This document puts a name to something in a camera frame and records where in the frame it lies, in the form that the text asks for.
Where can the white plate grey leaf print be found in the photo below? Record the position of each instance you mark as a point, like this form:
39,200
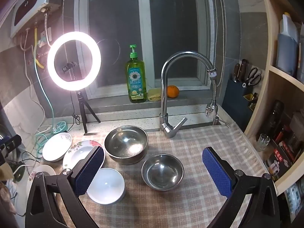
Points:
55,147

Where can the flexible faucet sprayer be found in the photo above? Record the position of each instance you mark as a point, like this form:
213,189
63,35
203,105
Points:
210,109

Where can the teal round reel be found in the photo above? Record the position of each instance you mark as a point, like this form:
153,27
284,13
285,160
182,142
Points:
60,126

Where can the orange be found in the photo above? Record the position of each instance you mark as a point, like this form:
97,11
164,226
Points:
173,91

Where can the wooden shelf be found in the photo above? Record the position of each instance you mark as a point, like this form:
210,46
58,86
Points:
273,40

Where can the water heater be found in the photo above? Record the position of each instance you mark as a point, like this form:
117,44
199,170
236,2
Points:
30,4

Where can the black tripod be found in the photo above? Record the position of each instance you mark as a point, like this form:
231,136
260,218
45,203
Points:
83,114

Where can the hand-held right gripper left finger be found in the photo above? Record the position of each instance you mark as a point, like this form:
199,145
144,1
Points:
87,171

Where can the chrome faucet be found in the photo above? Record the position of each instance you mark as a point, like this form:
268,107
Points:
164,95

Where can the green dish soap bottle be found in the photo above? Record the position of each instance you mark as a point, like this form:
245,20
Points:
135,80

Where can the small steel bowl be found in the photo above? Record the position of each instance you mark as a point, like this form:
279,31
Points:
162,171

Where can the deep floral plate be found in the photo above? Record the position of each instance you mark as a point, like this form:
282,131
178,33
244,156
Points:
76,153

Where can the black thermos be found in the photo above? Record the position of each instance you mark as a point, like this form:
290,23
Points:
273,118

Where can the yellow kitchen tool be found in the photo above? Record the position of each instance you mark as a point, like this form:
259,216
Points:
250,97

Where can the white bowl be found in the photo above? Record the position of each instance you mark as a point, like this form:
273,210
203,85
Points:
106,185

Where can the large steel bowl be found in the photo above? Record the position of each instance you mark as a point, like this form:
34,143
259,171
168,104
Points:
125,144

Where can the metal sink fitting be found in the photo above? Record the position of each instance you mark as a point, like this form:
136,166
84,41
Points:
216,121

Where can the red and black box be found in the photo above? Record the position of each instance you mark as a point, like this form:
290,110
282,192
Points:
280,159

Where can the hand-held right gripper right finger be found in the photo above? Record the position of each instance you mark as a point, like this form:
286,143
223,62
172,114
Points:
217,173

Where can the yellow cloth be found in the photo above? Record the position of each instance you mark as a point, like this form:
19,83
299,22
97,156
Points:
154,95

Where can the dark sauce jug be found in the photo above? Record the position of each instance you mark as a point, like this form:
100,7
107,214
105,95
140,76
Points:
286,52

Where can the scissors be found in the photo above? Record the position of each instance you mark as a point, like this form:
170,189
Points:
255,78

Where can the dark knife block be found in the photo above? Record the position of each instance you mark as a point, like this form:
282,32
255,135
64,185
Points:
237,104

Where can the small glass cup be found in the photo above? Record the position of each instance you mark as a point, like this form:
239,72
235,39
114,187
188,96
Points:
262,143

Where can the window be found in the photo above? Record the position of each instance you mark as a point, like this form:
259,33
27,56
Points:
144,28

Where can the plaid tablecloth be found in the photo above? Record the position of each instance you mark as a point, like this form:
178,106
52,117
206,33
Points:
190,194

